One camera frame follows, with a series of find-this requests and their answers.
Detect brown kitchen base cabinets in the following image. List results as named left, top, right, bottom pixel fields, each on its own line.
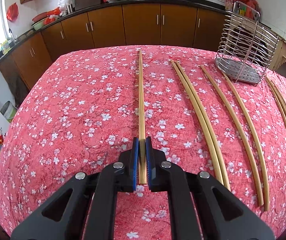
left=0, top=3, right=231, bottom=91

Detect red floral tablecloth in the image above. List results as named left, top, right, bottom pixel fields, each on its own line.
left=0, top=46, right=286, bottom=236

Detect grey bucket on floor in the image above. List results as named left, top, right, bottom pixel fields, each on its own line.
left=0, top=101, right=17, bottom=123

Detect red items left counter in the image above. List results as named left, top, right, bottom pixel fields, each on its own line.
left=32, top=7, right=61, bottom=23

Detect red plastic bag hanging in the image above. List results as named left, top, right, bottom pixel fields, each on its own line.
left=6, top=3, right=19, bottom=22

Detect red bags right counter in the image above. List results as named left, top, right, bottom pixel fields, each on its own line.
left=233, top=0, right=259, bottom=20

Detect steel wire utensil holder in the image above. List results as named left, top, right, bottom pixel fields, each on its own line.
left=215, top=1, right=279, bottom=85

